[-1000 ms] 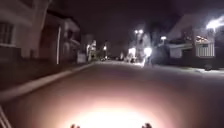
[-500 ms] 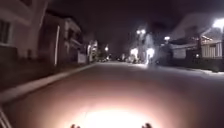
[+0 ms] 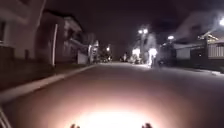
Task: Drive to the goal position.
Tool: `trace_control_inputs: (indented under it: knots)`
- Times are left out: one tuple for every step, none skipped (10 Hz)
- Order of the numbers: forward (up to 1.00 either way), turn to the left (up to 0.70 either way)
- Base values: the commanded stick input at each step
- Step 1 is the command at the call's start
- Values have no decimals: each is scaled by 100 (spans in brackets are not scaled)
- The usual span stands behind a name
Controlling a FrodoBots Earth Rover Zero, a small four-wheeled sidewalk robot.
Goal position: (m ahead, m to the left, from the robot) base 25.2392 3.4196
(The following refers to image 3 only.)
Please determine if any dark pavement strip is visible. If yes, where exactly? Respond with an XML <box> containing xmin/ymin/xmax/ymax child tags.
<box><xmin>0</xmin><ymin>59</ymin><xmax>91</xmax><ymax>92</ymax></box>

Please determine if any robot's own part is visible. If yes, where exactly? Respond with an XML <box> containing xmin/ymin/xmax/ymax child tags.
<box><xmin>69</xmin><ymin>123</ymin><xmax>81</xmax><ymax>128</ymax></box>
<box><xmin>141</xmin><ymin>122</ymin><xmax>153</xmax><ymax>128</ymax></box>

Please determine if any pale building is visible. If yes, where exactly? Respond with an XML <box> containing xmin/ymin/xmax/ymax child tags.
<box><xmin>0</xmin><ymin>0</ymin><xmax>48</xmax><ymax>61</ymax></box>

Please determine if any pale pole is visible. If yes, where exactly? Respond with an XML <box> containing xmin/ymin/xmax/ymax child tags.
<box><xmin>51</xmin><ymin>23</ymin><xmax>58</xmax><ymax>67</ymax></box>

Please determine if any building with balcony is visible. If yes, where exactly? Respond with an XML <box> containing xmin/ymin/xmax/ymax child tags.
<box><xmin>35</xmin><ymin>9</ymin><xmax>90</xmax><ymax>65</ymax></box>

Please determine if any dark asphalt road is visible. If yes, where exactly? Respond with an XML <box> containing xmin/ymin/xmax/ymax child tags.
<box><xmin>0</xmin><ymin>61</ymin><xmax>224</xmax><ymax>128</ymax></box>

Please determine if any street lamp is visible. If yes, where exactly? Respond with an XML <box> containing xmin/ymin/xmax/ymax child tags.
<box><xmin>137</xmin><ymin>27</ymin><xmax>150</xmax><ymax>64</ymax></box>

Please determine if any building with fence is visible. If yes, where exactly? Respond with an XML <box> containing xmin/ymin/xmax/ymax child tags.
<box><xmin>159</xmin><ymin>9</ymin><xmax>224</xmax><ymax>71</ymax></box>

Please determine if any pale concrete kerb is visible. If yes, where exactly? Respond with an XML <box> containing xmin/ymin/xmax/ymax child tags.
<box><xmin>0</xmin><ymin>63</ymin><xmax>100</xmax><ymax>103</ymax></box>

